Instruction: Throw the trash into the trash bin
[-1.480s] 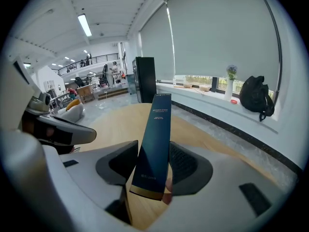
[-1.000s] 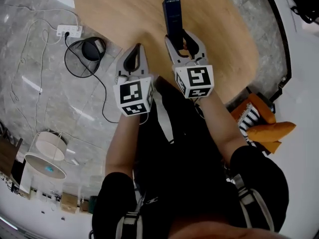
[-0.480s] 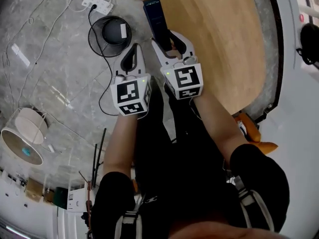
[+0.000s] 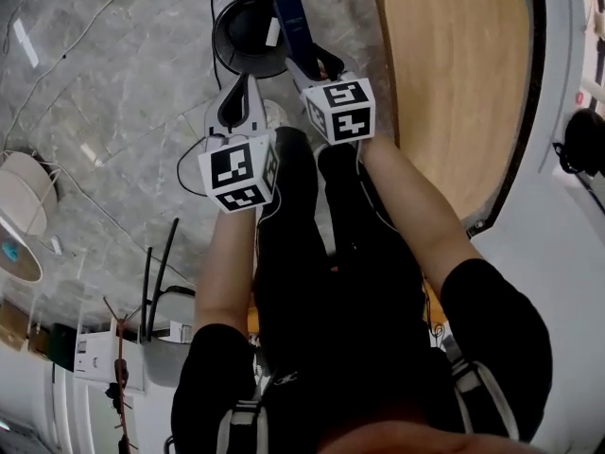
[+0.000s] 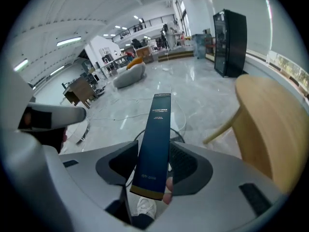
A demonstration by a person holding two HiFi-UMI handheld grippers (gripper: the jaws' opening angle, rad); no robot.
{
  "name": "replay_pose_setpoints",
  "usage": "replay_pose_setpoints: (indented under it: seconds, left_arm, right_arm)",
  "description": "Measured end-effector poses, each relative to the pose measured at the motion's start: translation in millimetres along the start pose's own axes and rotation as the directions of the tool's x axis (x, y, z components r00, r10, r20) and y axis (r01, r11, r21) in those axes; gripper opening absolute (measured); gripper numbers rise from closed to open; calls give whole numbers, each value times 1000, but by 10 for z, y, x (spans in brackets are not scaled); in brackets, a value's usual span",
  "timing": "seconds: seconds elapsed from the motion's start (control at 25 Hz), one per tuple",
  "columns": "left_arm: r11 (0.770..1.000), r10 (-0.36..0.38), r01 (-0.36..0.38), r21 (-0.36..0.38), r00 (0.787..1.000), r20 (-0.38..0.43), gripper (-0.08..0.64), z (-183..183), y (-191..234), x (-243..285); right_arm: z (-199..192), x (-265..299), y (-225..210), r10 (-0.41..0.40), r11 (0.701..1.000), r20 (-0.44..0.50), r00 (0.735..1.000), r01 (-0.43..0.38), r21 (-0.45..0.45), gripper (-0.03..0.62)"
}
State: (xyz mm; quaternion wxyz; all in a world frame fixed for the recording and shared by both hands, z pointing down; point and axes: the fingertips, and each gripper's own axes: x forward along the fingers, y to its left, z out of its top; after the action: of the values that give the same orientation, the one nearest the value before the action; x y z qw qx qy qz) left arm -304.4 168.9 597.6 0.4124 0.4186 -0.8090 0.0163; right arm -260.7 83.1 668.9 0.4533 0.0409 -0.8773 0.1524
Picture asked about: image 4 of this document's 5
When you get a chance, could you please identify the round black trash bin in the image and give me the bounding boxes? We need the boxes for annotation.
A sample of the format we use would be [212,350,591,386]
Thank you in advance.
[211,0,304,80]

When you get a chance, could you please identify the wooden coffee table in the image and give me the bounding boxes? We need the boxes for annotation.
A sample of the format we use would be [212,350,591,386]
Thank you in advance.
[320,0,531,222]

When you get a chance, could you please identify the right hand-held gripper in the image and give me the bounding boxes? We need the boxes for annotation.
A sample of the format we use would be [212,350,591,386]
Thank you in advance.
[285,44,377,148]

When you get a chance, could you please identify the person's chin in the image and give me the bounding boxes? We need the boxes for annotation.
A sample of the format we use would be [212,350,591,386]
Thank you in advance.
[315,417,550,454]

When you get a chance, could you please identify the long white cable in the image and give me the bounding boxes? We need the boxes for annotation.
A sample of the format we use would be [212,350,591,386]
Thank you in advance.
[0,0,146,142]

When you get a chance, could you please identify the brown coat rack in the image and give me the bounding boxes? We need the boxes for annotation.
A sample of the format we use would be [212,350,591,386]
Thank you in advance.
[102,295,139,454]

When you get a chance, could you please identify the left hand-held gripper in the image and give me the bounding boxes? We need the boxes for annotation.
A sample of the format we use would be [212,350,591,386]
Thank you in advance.
[197,73,281,215]

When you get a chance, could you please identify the black backpack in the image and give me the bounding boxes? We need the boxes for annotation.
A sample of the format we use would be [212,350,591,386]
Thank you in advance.
[552,107,605,180]

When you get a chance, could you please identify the person's black shirt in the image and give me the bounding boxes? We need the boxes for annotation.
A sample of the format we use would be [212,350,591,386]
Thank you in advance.
[169,256,555,454]

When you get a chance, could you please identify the person's black trousers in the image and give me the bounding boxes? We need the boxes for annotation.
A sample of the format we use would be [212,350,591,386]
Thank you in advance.
[252,126,429,378]

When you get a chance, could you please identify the grey harness strap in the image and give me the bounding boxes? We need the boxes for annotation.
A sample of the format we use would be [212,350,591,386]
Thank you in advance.
[442,337,522,445]
[216,393,271,454]

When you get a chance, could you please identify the person's white shoe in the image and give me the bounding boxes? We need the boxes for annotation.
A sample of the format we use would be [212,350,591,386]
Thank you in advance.
[261,98,290,130]

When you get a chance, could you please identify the person's left forearm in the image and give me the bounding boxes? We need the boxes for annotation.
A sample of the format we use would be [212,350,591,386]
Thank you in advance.
[194,202,259,345]

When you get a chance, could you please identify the person's right forearm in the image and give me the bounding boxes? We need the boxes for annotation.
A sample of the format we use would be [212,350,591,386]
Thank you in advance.
[355,134,484,298]

